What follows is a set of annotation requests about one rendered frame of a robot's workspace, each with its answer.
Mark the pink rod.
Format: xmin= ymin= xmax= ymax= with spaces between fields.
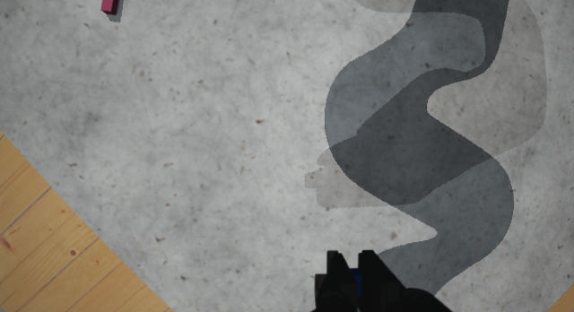
xmin=101 ymin=0 xmax=118 ymax=15

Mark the small blue cube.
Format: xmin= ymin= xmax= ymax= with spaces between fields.
xmin=351 ymin=268 xmax=361 ymax=296

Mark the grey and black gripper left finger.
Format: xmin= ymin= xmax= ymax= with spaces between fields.
xmin=311 ymin=250 xmax=358 ymax=312

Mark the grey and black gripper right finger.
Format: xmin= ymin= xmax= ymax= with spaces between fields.
xmin=358 ymin=250 xmax=453 ymax=312

